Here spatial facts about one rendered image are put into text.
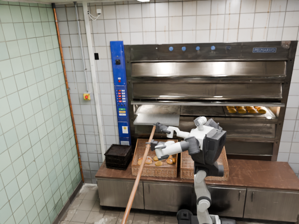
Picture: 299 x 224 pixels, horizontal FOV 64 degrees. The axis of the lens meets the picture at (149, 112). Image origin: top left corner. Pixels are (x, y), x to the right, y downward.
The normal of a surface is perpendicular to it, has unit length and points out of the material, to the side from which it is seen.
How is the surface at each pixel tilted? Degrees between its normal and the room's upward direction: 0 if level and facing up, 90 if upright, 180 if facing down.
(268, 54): 90
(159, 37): 90
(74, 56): 90
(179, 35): 90
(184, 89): 70
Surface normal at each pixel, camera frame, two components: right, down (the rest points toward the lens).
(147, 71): -0.16, 0.02
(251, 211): -0.16, 0.37
